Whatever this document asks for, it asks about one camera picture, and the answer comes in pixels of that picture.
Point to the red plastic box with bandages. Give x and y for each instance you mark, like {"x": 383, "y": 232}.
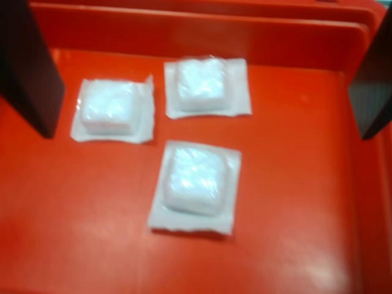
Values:
{"x": 291, "y": 183}

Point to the white bandage pack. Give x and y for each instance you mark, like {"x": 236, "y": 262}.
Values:
{"x": 107, "y": 107}
{"x": 193, "y": 180}
{"x": 199, "y": 85}

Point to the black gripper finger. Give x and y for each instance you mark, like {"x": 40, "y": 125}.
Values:
{"x": 375, "y": 92}
{"x": 27, "y": 76}

